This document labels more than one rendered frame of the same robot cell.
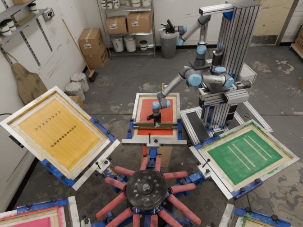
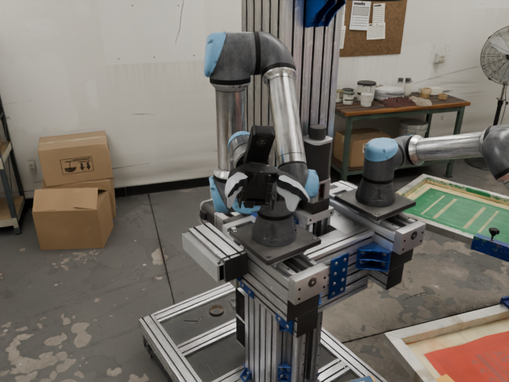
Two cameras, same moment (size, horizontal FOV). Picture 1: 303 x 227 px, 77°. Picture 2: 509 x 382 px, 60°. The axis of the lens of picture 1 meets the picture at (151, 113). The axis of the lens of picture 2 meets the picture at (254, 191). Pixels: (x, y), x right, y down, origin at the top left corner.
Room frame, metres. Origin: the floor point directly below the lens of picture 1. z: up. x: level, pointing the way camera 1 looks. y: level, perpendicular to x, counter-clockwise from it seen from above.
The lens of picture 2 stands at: (2.83, 0.42, 2.02)
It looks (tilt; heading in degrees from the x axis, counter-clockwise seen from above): 25 degrees down; 244
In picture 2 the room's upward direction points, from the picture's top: straight up
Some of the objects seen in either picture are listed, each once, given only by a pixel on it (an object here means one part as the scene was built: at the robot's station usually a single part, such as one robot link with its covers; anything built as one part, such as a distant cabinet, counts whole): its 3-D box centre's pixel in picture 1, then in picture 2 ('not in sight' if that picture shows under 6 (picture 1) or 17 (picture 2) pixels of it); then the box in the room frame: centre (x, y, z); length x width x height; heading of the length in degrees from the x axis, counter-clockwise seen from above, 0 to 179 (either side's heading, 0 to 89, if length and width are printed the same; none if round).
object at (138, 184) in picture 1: (152, 214); not in sight; (0.58, 0.09, 0.67); 0.39 x 0.39 x 1.35
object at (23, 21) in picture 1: (25, 19); not in sight; (2.99, 1.67, 1.77); 0.41 x 0.10 x 0.03; 168
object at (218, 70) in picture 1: (219, 73); (381, 158); (1.72, -0.79, 1.42); 0.13 x 0.12 x 0.14; 13
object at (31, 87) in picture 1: (27, 83); not in sight; (2.44, 1.80, 1.06); 0.53 x 0.07 x 1.05; 172
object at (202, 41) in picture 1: (203, 31); (232, 128); (2.34, -0.75, 1.63); 0.15 x 0.12 x 0.55; 163
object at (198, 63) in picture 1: (199, 60); (274, 221); (2.21, -0.71, 1.31); 0.15 x 0.15 x 0.10
